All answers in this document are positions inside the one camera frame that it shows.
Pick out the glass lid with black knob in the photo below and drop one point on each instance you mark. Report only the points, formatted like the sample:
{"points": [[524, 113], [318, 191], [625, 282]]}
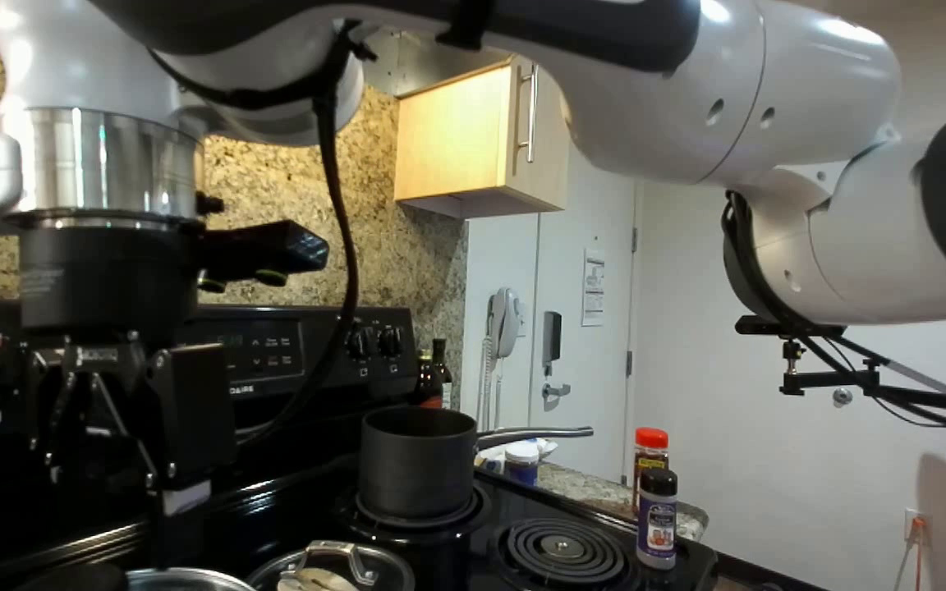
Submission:
{"points": [[188, 581]]}

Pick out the white door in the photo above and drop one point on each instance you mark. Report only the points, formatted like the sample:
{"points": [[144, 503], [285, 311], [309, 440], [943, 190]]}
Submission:
{"points": [[593, 382]]}

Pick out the small glass lid steel knob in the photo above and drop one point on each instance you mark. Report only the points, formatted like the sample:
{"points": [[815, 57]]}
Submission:
{"points": [[329, 570]]}

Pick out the blue jar with white lid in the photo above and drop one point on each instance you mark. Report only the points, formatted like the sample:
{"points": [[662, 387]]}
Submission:
{"points": [[524, 467]]}

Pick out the light wooden wall cabinet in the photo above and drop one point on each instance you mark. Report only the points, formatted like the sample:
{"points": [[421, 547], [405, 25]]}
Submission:
{"points": [[452, 137]]}

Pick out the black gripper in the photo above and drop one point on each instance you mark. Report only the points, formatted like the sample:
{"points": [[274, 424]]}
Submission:
{"points": [[111, 284]]}

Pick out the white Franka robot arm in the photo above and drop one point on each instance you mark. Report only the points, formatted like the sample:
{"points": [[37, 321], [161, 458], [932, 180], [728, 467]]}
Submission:
{"points": [[659, 101]]}

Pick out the white paper sign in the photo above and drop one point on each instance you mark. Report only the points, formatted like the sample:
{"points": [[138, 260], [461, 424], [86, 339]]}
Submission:
{"points": [[593, 295]]}

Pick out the white wall phone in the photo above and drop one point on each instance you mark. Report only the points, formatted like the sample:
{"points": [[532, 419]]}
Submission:
{"points": [[502, 323]]}

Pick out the black electric stove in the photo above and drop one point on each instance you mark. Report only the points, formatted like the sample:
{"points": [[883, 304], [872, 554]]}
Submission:
{"points": [[295, 493]]}

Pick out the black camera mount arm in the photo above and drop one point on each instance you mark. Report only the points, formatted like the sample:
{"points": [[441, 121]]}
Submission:
{"points": [[932, 396]]}

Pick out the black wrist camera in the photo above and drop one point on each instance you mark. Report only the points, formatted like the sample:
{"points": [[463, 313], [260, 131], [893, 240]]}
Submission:
{"points": [[263, 252]]}

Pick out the black coil burner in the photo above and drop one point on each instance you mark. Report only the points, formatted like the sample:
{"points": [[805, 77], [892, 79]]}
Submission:
{"points": [[475, 514], [560, 554]]}

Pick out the tall black pot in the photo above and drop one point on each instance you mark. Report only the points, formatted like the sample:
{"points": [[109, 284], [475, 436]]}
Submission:
{"points": [[417, 472]]}

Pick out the dark labelled bottle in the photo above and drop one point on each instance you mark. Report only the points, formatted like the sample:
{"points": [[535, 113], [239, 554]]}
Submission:
{"points": [[429, 382]]}

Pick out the black bar camera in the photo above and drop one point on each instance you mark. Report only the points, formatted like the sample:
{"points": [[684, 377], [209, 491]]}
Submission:
{"points": [[769, 326]]}

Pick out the black door lock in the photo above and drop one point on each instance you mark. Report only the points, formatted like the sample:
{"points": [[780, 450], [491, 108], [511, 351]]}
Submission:
{"points": [[551, 339]]}

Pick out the red cap spice jar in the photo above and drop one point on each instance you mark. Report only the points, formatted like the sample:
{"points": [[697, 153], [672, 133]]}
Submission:
{"points": [[652, 444]]}

